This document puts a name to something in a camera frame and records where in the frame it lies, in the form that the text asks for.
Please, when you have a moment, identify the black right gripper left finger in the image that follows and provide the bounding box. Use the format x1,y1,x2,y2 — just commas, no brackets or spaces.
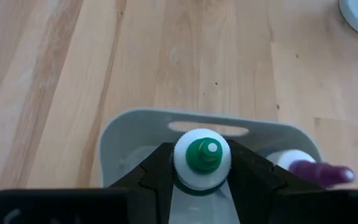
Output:
109,141,176,224

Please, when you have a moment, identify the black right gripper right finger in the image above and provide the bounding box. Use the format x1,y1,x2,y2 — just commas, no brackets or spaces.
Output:
227,139,323,224

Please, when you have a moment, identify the large green food coloring bottle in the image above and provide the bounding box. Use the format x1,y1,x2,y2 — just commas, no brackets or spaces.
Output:
172,128,232,197

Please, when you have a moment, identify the grey plastic bin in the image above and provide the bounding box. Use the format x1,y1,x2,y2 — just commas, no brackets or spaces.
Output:
96,107,323,224

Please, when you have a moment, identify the large purple food coloring bottle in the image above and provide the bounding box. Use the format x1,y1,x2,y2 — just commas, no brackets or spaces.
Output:
265,149,356,190

